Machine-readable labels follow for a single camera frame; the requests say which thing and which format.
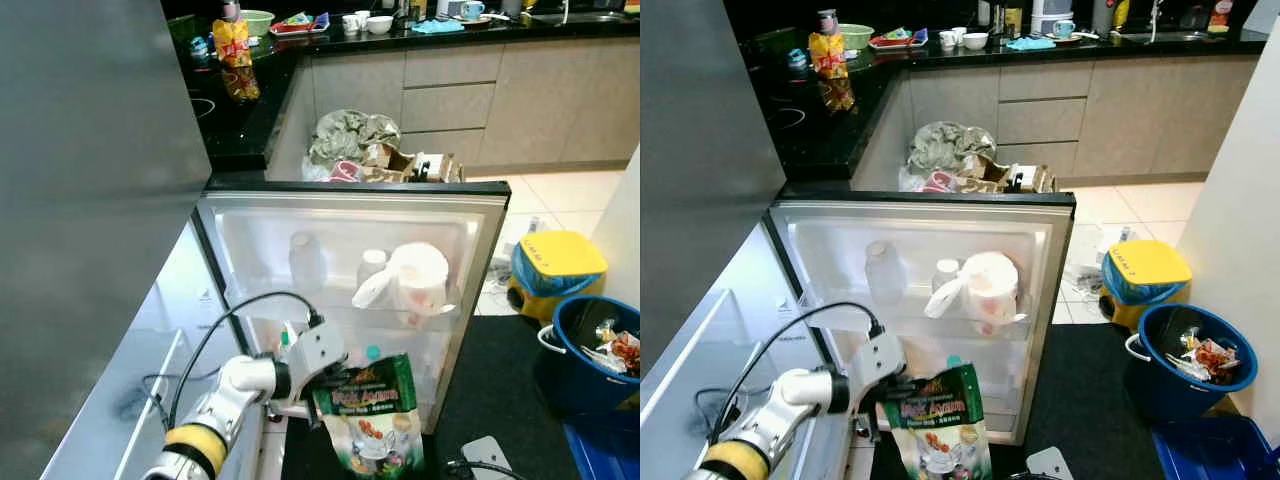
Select grey-green crumpled bag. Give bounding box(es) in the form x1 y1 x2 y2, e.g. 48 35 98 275
307 109 402 168
907 120 998 178

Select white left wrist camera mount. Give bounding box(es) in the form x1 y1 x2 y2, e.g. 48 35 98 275
288 318 349 387
847 327 908 394

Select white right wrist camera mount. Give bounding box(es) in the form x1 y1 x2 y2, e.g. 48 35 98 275
1024 446 1077 480
461 436 517 480

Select red tray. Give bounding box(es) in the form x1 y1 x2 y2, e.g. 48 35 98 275
867 26 930 51
269 11 332 37

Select cardboard box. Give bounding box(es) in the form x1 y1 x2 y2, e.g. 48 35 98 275
358 142 467 185
958 154 1060 194

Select yellow lidded bin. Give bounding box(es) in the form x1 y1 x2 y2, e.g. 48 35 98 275
1099 239 1194 332
506 230 609 324

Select rubbish in bucket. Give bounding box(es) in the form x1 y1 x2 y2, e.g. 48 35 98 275
580 319 641 378
1165 329 1243 385

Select papers on floor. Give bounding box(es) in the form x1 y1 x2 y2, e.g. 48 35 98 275
488 214 547 293
1062 224 1136 301

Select beige kitchen cabinets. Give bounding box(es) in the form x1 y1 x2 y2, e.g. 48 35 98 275
850 53 1263 193
264 38 641 183

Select blue bucket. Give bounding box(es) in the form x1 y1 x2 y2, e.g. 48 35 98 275
537 294 641 417
1124 303 1260 422

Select blue plastic crate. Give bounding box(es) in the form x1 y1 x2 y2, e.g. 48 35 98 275
1150 414 1280 480
562 409 641 480

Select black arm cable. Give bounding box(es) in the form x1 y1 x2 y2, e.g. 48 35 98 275
140 291 327 433
695 301 887 443

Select yellow snack bag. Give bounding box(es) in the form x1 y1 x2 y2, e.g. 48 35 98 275
211 17 254 70
807 29 850 81

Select green snack pouch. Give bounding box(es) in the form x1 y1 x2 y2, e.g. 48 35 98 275
312 353 427 480
884 362 994 480

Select grey fridge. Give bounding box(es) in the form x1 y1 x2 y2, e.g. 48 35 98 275
0 0 291 480
640 0 869 480

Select open fridge door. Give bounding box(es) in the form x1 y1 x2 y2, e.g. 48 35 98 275
765 187 1077 447
193 180 512 434

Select black kitchen countertop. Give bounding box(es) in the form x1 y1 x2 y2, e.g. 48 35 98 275
163 0 641 173
725 0 1273 183

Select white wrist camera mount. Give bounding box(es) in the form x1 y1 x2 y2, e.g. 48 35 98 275
461 436 517 480
1024 446 1077 480
288 318 349 387
847 327 908 394

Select black floor mat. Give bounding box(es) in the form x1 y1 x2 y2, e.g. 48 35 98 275
868 322 1206 480
280 314 603 480

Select clear plastic bottle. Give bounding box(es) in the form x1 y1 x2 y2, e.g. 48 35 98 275
289 232 327 294
865 240 902 307

